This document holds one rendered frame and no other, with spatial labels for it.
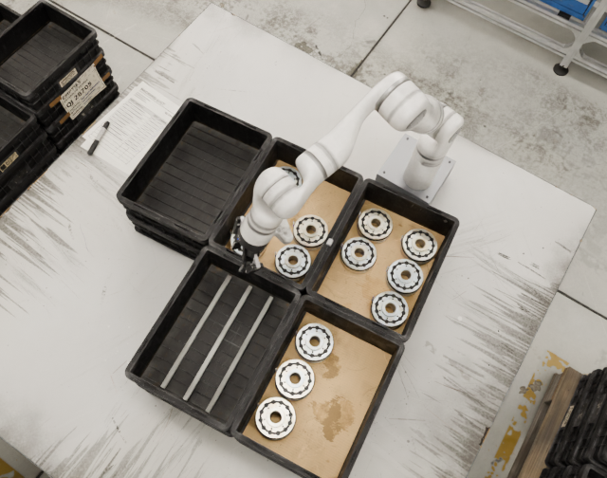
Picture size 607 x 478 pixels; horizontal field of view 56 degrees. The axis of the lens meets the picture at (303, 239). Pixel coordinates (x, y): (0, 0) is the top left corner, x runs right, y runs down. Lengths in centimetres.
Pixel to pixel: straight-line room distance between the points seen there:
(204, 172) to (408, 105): 81
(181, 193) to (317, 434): 80
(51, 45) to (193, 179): 112
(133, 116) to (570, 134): 214
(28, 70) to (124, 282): 114
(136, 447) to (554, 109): 255
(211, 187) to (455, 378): 92
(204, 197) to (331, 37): 172
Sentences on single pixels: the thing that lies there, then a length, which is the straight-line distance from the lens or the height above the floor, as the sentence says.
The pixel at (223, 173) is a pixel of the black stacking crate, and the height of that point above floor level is 83.
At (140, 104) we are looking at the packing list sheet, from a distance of 214.
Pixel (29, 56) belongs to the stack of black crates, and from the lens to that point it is 270.
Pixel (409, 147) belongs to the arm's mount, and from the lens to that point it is 192.
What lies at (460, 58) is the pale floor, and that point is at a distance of 331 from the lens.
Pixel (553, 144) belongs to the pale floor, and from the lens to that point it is 315.
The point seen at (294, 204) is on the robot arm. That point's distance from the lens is 110.
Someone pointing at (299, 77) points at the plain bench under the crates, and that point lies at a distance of 217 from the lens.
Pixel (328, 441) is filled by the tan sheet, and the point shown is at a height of 83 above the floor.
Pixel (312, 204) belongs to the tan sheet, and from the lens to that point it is 173.
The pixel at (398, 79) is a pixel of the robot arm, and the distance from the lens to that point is 121.
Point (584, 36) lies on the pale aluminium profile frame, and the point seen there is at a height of 27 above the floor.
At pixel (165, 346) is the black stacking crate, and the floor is 83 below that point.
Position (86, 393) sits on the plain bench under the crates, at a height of 70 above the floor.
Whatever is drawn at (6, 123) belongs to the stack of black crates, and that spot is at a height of 38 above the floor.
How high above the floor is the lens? 237
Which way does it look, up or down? 66 degrees down
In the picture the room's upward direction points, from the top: 5 degrees clockwise
